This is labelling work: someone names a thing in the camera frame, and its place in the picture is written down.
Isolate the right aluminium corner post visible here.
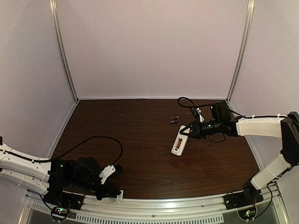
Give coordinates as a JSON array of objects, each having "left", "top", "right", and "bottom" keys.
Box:
[{"left": 226, "top": 0, "right": 255, "bottom": 102}]

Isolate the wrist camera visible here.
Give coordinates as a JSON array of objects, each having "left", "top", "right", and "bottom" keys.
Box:
[
  {"left": 190, "top": 107, "right": 205, "bottom": 122},
  {"left": 99, "top": 164, "right": 123, "bottom": 185}
]

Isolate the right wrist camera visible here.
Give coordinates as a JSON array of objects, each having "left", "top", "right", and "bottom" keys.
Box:
[{"left": 190, "top": 107, "right": 205, "bottom": 122}]

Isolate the left aluminium corner post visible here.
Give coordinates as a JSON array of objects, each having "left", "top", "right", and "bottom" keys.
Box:
[{"left": 49, "top": 0, "right": 79, "bottom": 103}]

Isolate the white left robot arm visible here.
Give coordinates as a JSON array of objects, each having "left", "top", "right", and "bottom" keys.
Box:
[{"left": 0, "top": 143, "right": 122, "bottom": 204}]

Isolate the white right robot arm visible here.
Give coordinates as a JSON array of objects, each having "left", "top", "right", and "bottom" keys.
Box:
[{"left": 178, "top": 98, "right": 299, "bottom": 193}]

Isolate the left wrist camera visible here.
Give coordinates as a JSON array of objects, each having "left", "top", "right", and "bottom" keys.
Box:
[{"left": 99, "top": 164, "right": 123, "bottom": 185}]

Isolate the aluminium corner post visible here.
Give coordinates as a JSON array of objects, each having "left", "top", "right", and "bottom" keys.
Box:
[
  {"left": 49, "top": 0, "right": 79, "bottom": 103},
  {"left": 226, "top": 0, "right": 255, "bottom": 102}
]

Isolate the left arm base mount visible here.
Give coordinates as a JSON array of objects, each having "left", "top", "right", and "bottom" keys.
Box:
[{"left": 40, "top": 192, "right": 84, "bottom": 223}]

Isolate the white remote control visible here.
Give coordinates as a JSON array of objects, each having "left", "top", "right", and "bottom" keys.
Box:
[{"left": 171, "top": 125, "right": 188, "bottom": 156}]

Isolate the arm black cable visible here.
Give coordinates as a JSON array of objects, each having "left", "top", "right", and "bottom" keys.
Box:
[
  {"left": 49, "top": 136, "right": 124, "bottom": 168},
  {"left": 177, "top": 97, "right": 292, "bottom": 122}
]

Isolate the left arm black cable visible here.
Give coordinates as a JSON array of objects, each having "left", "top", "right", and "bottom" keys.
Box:
[{"left": 49, "top": 136, "right": 124, "bottom": 168}]

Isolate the white battery cover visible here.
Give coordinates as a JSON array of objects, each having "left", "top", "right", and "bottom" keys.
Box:
[{"left": 116, "top": 190, "right": 124, "bottom": 203}]

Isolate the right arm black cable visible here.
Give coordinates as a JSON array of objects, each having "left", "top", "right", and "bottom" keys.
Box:
[{"left": 177, "top": 97, "right": 292, "bottom": 122}]

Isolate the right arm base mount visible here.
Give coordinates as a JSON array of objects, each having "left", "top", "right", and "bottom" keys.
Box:
[{"left": 223, "top": 180, "right": 263, "bottom": 221}]

